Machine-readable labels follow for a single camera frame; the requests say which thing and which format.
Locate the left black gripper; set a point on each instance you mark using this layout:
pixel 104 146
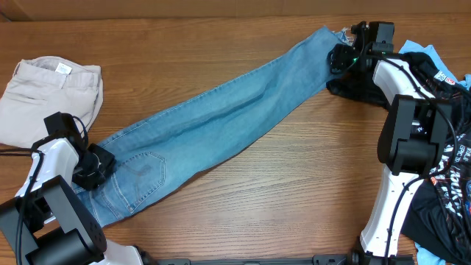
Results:
pixel 107 163

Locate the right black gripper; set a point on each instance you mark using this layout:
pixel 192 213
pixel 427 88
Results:
pixel 338 64

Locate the light blue denim jeans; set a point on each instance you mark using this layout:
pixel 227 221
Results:
pixel 157 155

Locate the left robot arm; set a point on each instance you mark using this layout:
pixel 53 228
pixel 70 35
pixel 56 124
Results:
pixel 45 222

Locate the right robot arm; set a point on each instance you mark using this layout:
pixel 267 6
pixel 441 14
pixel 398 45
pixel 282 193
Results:
pixel 411 142

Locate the light blue cloth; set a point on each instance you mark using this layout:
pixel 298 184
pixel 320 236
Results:
pixel 410 46

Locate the folded beige trousers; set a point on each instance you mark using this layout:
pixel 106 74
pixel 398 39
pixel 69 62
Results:
pixel 43 86

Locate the black printed t-shirt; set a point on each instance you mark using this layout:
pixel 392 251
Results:
pixel 424 192

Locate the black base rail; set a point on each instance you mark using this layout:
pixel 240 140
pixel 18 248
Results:
pixel 329 259

